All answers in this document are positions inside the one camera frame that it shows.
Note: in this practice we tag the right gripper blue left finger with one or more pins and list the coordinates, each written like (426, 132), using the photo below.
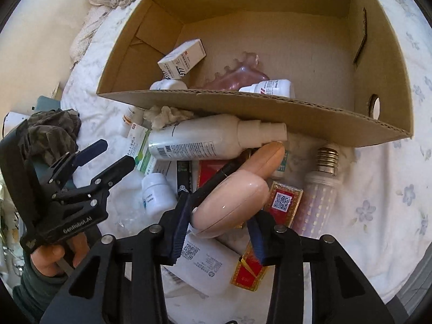
(175, 224)

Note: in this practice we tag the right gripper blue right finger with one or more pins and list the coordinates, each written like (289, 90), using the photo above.
(266, 238)

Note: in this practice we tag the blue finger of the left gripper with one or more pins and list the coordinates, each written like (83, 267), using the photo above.
(102, 182)
(61, 172)

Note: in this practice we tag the white pill bottle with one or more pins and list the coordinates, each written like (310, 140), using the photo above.
(158, 196)

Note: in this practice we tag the red gold QR carton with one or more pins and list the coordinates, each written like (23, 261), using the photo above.
(279, 209)

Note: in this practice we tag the white device box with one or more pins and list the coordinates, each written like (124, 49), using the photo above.
(205, 264)

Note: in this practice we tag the green white medicine box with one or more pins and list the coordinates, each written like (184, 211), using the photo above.
(139, 149)

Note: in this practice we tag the LED corn light bulb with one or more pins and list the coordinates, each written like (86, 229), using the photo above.
(319, 194)

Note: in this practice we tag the white spray bottle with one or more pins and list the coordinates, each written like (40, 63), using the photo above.
(219, 137)

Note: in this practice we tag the black cylindrical tube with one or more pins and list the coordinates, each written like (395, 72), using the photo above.
(201, 193)

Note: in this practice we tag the green sleeved left forearm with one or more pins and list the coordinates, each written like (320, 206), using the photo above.
(35, 292)

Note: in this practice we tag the person's left hand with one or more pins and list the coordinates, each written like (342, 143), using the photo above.
(45, 258)

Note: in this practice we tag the camouflage cloth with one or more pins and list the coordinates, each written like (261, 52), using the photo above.
(51, 134)

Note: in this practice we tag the teal chair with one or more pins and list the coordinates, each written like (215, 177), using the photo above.
(46, 104)

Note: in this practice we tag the red flat packet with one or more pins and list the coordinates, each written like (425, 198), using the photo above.
(207, 169)

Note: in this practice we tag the teal labelled white bottle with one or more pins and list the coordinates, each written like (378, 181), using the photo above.
(280, 172)

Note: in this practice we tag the white round appliance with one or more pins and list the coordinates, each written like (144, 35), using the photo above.
(12, 120)

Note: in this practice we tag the crumpled white tissue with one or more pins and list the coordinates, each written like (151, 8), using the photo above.
(160, 117)

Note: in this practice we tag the white round bottle in box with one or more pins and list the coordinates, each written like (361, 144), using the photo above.
(168, 84)

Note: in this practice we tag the white floral bed sheet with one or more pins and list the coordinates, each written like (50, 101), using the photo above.
(382, 215)

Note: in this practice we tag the white medicine box red text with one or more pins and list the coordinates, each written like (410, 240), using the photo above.
(182, 59)

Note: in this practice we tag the small white dropper bottle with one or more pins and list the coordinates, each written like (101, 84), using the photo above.
(280, 88)

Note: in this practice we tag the pink translucent plastic comb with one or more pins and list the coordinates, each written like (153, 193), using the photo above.
(244, 73)

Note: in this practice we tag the brown cardboard box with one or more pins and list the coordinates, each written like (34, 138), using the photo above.
(331, 69)

